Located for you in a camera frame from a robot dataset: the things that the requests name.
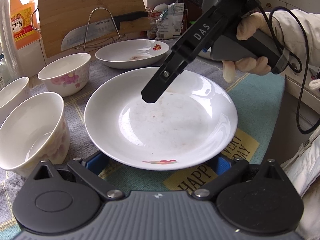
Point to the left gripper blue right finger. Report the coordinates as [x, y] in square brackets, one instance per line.
[221, 164]

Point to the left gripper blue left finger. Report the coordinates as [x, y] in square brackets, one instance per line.
[96, 162]

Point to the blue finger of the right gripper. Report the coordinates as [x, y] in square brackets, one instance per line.
[171, 68]

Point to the white stained plate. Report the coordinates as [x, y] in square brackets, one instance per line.
[132, 54]

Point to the white fruit plate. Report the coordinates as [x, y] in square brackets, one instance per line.
[192, 122]

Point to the white floral bowl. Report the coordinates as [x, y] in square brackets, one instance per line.
[35, 130]

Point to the pink floral bowl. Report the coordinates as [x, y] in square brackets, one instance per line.
[66, 76]

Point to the right white sleeve forearm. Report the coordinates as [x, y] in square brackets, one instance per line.
[299, 33]

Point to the right gloved hand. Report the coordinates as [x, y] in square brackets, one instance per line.
[250, 48]

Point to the white blue seasoning bag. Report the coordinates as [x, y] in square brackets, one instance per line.
[168, 24]

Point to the red white clipped bag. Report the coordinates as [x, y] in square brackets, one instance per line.
[153, 16]

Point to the dark soy sauce bottle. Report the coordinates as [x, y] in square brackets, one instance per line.
[182, 13]

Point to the bamboo cutting board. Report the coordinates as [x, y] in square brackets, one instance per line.
[59, 17]

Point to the stack of clear plastic cups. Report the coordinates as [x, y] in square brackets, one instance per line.
[8, 44]

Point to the orange cooking wine jug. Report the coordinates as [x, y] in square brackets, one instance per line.
[23, 22]

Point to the black handled kitchen knife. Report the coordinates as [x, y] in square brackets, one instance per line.
[120, 18]

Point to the metal wire board rack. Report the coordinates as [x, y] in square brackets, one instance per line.
[94, 30]

